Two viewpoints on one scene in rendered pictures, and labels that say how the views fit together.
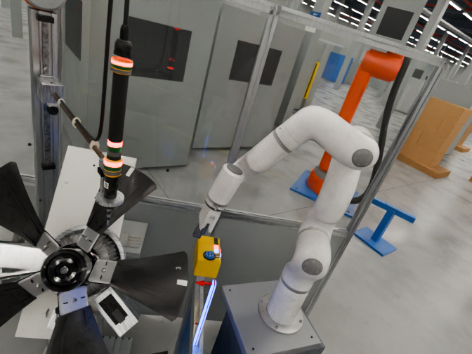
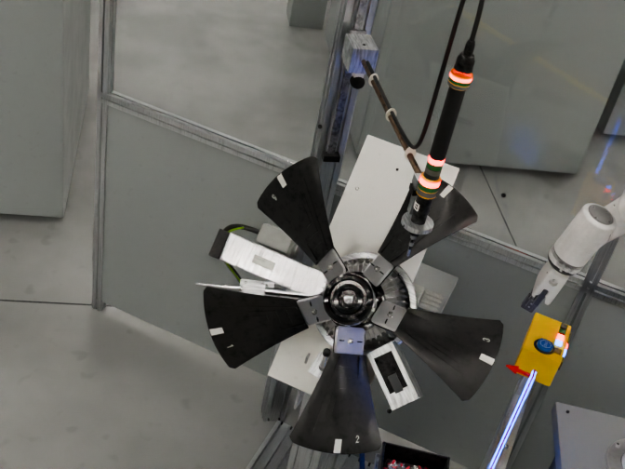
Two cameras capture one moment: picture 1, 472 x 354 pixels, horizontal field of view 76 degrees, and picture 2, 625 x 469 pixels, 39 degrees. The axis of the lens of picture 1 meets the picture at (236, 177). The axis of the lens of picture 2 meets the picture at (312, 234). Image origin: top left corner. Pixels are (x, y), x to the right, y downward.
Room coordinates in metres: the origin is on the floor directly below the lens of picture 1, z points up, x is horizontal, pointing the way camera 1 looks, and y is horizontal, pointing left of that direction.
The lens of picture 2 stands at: (-0.82, -0.29, 2.53)
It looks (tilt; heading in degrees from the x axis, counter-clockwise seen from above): 36 degrees down; 30
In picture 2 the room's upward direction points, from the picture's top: 12 degrees clockwise
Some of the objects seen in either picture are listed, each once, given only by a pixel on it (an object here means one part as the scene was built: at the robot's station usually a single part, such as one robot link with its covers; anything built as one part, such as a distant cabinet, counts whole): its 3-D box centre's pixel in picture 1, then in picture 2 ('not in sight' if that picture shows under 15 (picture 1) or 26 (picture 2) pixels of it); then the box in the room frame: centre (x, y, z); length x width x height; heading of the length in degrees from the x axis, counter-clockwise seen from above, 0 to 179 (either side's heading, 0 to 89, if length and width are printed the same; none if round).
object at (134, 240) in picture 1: (125, 240); (417, 295); (1.13, 0.44, 0.87); 0.15 x 0.09 x 0.02; 106
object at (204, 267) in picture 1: (206, 256); (541, 350); (1.02, 0.02, 1.02); 0.16 x 0.10 x 0.11; 13
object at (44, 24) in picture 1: (46, 100); (350, 63); (1.11, 0.81, 1.48); 0.05 x 0.03 x 0.62; 138
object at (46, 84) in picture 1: (50, 90); (359, 52); (1.07, 0.77, 1.54); 0.10 x 0.07 x 0.08; 48
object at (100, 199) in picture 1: (109, 182); (420, 204); (0.66, 0.31, 1.50); 0.09 x 0.07 x 0.10; 48
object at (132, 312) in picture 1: (117, 307); (394, 374); (0.69, 0.26, 0.98); 0.20 x 0.16 x 0.20; 13
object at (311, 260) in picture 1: (306, 263); not in sight; (0.86, -0.33, 1.27); 0.19 x 0.12 x 0.24; 172
